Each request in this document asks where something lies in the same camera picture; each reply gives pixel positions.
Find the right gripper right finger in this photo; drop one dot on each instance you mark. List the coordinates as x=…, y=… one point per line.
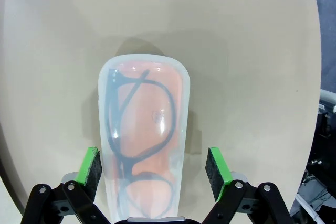
x=216, y=171

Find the black frame eyeglasses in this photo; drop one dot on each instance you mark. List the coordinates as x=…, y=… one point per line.
x=113, y=119

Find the translucent glasses case orange lining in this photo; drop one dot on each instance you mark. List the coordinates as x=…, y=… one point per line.
x=149, y=98

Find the light grey equipment frame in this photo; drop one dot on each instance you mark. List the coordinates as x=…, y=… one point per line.
x=328, y=100

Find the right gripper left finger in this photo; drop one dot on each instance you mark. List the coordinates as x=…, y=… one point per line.
x=90, y=171

